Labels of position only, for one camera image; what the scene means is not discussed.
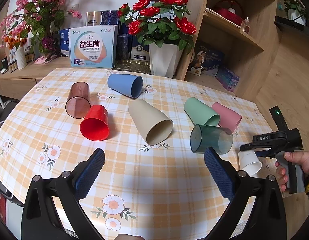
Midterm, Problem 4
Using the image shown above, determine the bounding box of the white plastic cup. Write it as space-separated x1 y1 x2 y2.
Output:
238 150 262 176

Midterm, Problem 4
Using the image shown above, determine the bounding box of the transparent teal cup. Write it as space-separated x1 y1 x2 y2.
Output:
190 124 233 155

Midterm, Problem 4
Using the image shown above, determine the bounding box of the pink plastic cup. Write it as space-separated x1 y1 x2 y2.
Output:
212 102 242 132

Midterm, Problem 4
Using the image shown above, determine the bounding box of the red plastic cup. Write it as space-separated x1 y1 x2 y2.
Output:
80 105 110 141

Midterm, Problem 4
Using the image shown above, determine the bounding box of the green plastic cup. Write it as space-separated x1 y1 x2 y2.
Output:
183 97 220 126

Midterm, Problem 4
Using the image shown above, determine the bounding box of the transparent brown cup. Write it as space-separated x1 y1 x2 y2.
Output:
65 82 91 119

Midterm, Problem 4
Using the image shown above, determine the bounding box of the beige plastic cup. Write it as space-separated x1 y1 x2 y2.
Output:
128 99 174 146

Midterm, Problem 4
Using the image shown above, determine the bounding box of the blue plastic cup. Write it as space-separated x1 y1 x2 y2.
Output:
107 74 143 99

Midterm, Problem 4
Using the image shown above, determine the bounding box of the right hand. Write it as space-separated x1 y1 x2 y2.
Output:
275 151 309 192

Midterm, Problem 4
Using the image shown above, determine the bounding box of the yellow plaid floral tablecloth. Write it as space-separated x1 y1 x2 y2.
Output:
0 68 271 239

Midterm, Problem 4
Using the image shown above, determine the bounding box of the purple small box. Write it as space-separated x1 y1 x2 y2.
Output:
216 68 240 92

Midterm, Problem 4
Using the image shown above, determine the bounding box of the wooden shelf unit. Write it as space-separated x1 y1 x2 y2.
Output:
187 0 281 101

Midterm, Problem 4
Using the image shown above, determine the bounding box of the dark moon picture box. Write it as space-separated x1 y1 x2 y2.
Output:
187 42 225 77

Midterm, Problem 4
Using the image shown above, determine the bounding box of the low wooden cabinet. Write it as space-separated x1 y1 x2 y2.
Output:
0 57 70 100

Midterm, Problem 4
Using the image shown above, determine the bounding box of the small glass bottle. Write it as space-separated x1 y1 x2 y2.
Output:
241 17 251 34

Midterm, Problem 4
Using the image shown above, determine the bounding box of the glass tray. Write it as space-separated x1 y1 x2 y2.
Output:
112 60 151 74

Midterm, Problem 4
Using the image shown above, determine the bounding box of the white flower pot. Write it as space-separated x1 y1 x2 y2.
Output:
149 43 183 78

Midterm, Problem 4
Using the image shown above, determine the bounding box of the probiotic blue white box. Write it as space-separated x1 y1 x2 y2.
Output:
69 25 118 68

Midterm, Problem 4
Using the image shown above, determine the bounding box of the white cylindrical vase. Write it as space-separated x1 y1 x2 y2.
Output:
15 46 27 70

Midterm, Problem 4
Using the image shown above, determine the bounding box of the red round container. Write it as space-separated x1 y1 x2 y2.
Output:
212 0 245 25

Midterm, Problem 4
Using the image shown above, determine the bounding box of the dark blue tall box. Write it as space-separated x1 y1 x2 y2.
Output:
116 22 132 61

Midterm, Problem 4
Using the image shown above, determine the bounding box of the red rose bouquet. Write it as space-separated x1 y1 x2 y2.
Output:
118 0 197 54

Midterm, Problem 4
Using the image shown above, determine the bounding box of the pink blossom bouquet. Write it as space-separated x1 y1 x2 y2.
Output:
0 0 82 55

